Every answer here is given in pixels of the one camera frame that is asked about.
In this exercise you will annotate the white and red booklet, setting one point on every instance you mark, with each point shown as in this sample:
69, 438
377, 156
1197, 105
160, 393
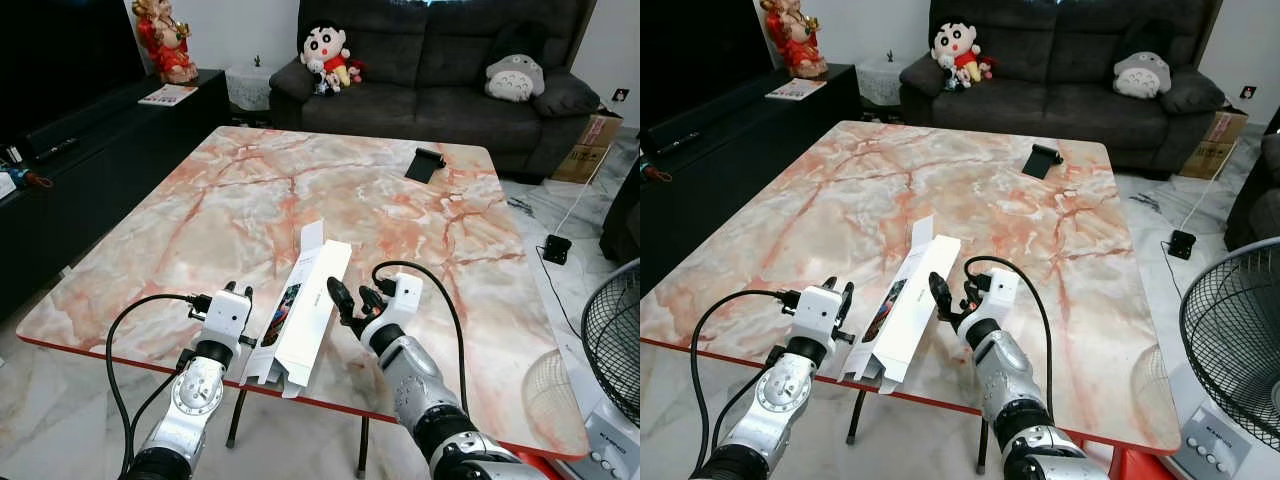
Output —
796, 89
168, 95

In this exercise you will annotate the red and gold figurine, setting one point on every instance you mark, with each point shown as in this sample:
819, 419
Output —
168, 45
798, 40

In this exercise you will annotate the small red plush toy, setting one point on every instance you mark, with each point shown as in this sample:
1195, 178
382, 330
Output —
987, 67
356, 71

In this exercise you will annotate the brown cardboard box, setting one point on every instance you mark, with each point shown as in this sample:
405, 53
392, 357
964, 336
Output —
588, 150
1215, 145

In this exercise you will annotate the cartoon boy plush doll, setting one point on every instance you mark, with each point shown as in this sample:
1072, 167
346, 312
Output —
957, 45
326, 50

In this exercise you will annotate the grey Totoro plush toy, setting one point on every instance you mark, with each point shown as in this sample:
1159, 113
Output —
514, 78
1142, 75

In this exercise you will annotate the black soundbar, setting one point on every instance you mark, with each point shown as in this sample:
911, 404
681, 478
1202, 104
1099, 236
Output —
52, 145
672, 141

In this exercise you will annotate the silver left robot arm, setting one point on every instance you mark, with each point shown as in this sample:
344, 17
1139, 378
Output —
785, 395
195, 395

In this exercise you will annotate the small white lace-covered table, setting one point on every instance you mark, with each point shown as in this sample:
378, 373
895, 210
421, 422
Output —
248, 88
880, 82

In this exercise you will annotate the black power adapter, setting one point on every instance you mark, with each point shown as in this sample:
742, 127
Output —
557, 249
1183, 245

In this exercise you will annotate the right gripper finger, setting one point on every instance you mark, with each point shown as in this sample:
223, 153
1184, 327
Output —
974, 288
373, 293
941, 293
341, 298

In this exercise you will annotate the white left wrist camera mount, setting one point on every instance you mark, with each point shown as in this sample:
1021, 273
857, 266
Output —
226, 318
818, 315

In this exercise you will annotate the black metal table leg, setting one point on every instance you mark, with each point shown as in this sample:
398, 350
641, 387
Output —
237, 415
363, 445
857, 415
984, 448

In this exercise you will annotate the small red cabinet item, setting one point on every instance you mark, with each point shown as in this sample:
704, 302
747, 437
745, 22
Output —
658, 174
40, 181

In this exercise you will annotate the black TV cabinet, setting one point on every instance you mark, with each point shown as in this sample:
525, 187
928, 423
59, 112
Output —
730, 150
100, 190

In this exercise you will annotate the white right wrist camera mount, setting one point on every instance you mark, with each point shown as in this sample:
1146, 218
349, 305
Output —
405, 297
1002, 292

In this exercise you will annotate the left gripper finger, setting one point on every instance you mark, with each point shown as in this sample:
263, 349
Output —
243, 291
846, 294

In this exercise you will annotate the grey standing fan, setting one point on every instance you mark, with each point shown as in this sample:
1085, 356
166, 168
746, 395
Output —
615, 340
1235, 330

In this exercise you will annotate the small black folded stand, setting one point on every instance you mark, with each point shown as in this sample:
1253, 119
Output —
1042, 161
424, 166

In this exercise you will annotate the dark grey fabric sofa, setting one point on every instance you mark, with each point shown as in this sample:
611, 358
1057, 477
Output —
430, 100
1060, 100

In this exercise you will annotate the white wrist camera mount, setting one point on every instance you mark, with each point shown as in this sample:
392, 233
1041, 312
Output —
405, 297
818, 315
226, 318
1002, 292

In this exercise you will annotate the black television screen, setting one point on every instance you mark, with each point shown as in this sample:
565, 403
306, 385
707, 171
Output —
60, 60
690, 55

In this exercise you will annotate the long white cardboard box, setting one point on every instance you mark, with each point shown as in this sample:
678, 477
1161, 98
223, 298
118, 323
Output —
915, 300
305, 310

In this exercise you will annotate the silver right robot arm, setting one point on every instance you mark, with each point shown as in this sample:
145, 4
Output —
1005, 375
415, 380

